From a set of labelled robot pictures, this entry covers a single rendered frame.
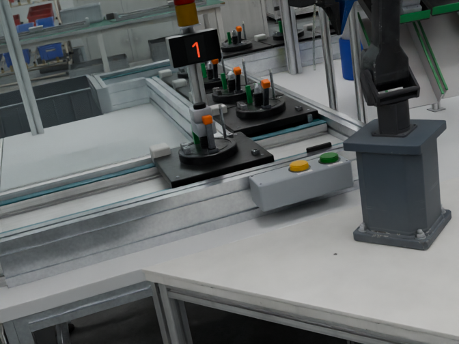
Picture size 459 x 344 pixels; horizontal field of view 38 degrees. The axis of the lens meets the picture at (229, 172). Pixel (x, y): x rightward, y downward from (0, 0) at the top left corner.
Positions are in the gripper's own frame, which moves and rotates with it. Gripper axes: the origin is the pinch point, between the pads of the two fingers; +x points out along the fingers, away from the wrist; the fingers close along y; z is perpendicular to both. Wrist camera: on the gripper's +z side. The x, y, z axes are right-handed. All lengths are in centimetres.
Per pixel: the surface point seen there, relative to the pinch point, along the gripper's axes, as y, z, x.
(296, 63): -39, 128, 36
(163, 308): 48, -6, 50
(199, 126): 29.2, 16.1, 20.1
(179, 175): 37.1, 9.9, 28.0
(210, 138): 27.8, 13.6, 22.7
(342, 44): -47, 99, 26
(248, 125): 12.2, 34.6, 28.3
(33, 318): 73, -6, 43
